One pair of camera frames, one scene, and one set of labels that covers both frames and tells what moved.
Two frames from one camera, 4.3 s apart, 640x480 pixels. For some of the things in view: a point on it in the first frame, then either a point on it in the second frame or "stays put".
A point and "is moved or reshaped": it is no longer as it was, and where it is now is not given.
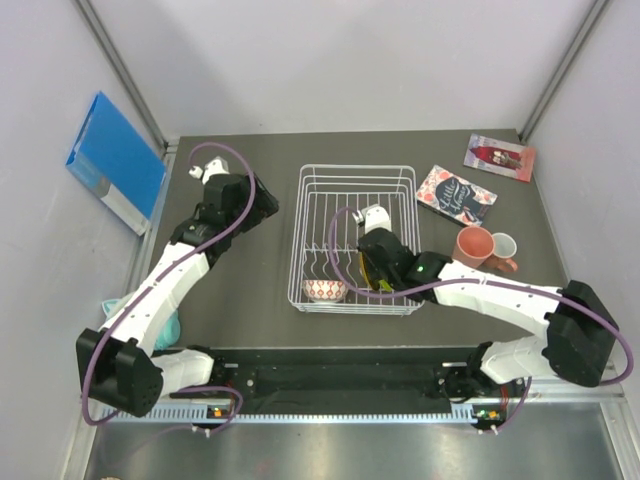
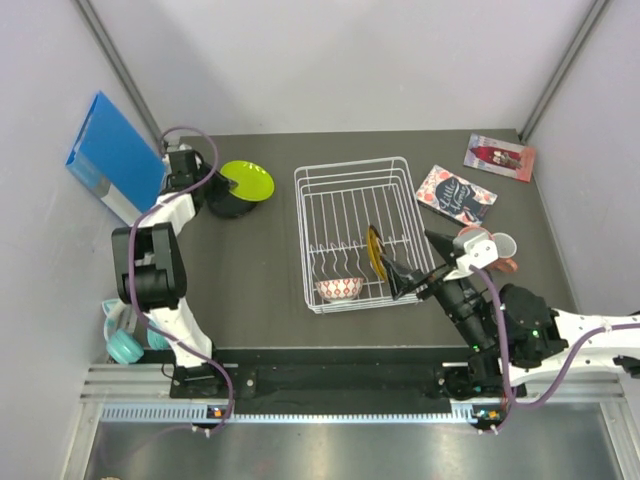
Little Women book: x=455 y=198 stays put
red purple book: x=502 y=157 stays put
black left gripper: x=263 y=206 → x=222 y=184
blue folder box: x=117 y=166 stays put
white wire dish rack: x=336 y=206 is moved or reshaped
